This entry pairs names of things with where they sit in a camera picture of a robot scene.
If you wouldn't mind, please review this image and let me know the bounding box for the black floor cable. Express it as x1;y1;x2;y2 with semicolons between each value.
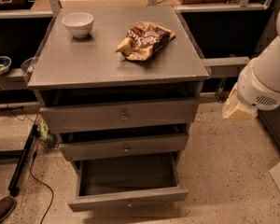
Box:
0;77;55;224

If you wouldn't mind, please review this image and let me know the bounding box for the black metal floor bar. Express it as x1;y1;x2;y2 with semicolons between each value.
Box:
8;124;37;197

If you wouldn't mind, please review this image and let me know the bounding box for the blue patterned bowl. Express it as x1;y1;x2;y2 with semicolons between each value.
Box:
0;56;11;76

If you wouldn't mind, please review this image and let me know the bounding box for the green packet in wire basket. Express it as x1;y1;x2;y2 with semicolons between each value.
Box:
38;119;55;147

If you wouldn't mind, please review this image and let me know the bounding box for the grey top drawer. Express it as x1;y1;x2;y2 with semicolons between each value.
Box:
40;98;199;133

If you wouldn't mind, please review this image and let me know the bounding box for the brown chip bag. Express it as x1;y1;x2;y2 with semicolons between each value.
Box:
116;21;175;61

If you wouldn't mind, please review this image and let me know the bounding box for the clear glass bowl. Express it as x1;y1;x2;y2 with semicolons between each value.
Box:
21;57;38;72

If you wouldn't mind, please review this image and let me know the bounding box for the grey side rail block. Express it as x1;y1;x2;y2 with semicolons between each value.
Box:
203;57;250;78

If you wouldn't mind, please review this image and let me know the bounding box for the grey drawer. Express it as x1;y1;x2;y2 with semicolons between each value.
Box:
60;133;189;161
40;98;199;133
68;153;189;212

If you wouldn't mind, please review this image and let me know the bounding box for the grey drawer cabinet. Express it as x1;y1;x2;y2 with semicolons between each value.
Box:
26;5;211;173

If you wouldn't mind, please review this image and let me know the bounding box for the grey bottom drawer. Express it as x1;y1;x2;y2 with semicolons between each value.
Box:
68;153;189;212

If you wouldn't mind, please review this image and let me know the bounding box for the white ceramic bowl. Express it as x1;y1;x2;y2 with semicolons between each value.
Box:
62;12;94;38

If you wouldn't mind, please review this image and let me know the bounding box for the dark shoe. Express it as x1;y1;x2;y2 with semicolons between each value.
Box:
0;196;16;222

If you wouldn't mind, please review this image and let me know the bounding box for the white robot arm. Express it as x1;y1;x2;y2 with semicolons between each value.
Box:
222;11;280;120

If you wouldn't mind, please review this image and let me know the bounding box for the grey middle drawer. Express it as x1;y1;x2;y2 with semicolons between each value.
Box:
60;133;189;161

